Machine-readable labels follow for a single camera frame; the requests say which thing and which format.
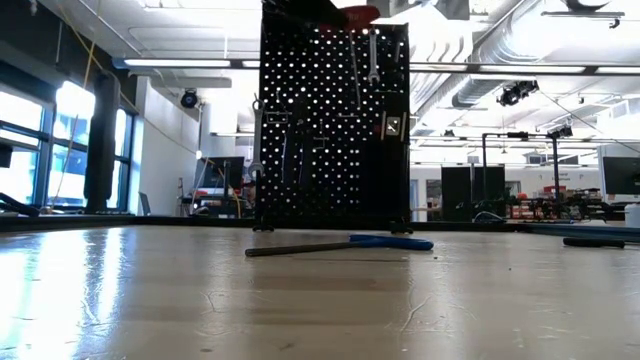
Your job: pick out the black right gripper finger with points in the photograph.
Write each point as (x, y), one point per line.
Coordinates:
(332, 15)

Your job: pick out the silver combination wrench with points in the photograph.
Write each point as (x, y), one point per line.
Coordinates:
(257, 135)

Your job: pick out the silver double-prong peg hook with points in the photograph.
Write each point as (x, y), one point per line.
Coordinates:
(321, 141)

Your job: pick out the small silver wrench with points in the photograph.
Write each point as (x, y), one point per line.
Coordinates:
(373, 55)

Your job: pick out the ceiling light strip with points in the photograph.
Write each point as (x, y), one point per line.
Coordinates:
(175, 63)
(530, 69)

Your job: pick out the black pegboard cup holder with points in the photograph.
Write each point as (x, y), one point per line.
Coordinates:
(395, 175)

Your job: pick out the black perforated pegboard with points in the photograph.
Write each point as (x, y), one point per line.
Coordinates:
(325, 200)

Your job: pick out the dark computer monitor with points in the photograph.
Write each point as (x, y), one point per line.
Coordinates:
(622, 175)
(220, 172)

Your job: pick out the black cabinet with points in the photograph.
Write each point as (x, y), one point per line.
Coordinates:
(472, 192)

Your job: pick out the black padded column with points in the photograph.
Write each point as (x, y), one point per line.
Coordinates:
(102, 145)

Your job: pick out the white plastic container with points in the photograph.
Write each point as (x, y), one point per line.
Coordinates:
(633, 216)

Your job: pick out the silver ventilation duct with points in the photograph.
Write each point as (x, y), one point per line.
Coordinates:
(490, 50)

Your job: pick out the black ceiling camera cluster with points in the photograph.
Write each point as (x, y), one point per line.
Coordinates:
(517, 92)

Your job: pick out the black metal rig frame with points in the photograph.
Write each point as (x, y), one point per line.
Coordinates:
(556, 170)

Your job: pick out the black aluminium table frame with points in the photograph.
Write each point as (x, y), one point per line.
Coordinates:
(100, 220)

